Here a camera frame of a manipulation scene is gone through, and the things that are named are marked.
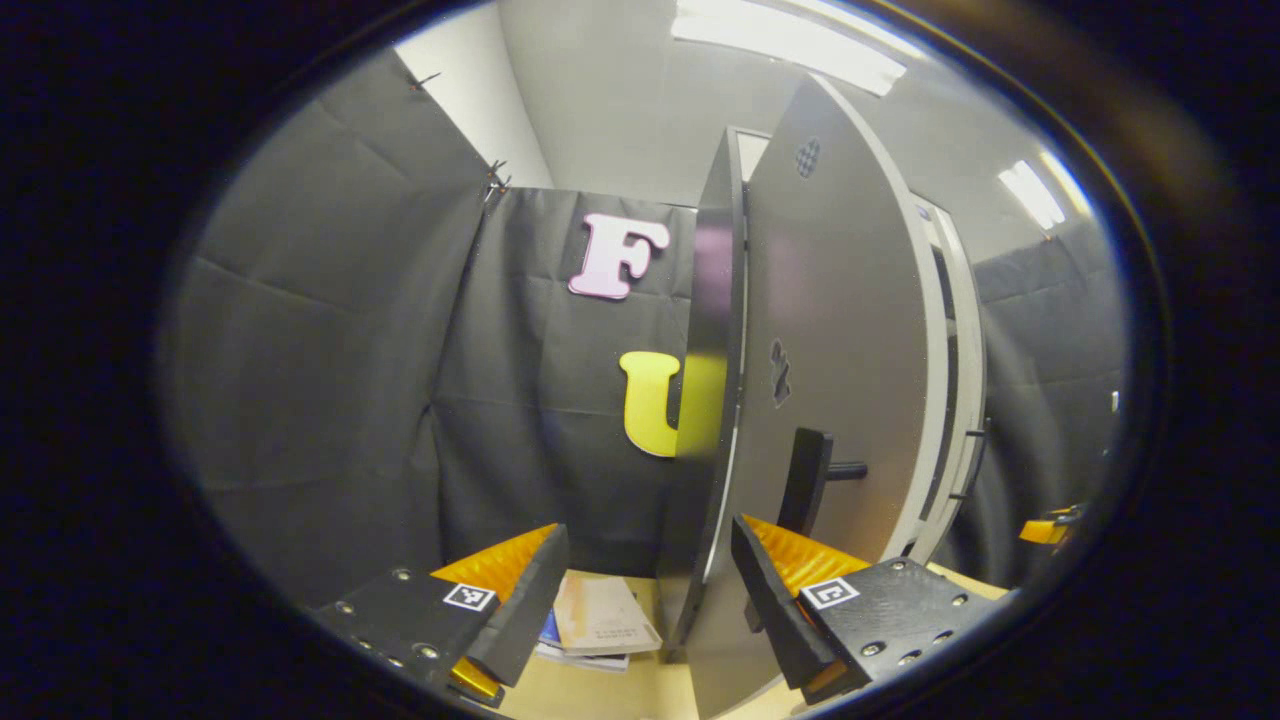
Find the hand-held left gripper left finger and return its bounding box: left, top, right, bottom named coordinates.
left=315, top=523, right=571, bottom=709

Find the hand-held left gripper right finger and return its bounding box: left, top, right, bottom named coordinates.
left=730, top=515, right=1006, bottom=706

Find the white cabinet door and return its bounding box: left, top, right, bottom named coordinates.
left=930, top=200, right=991, bottom=566
left=683, top=75, right=951, bottom=720

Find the white cabinet with dark sides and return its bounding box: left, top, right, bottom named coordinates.
left=655, top=125, right=991, bottom=661

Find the blue book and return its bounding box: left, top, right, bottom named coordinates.
left=535, top=610, right=631, bottom=671

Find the beige paperback book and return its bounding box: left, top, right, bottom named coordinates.
left=552, top=572, right=663, bottom=657

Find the black backdrop cloth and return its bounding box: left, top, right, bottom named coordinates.
left=165, top=50, right=1126, bottom=611

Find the long ceiling light panel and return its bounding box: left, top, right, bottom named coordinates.
left=670, top=0, right=906, bottom=98

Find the black door handle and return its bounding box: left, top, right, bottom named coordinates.
left=778, top=428, right=869, bottom=541
left=963, top=418, right=991, bottom=501

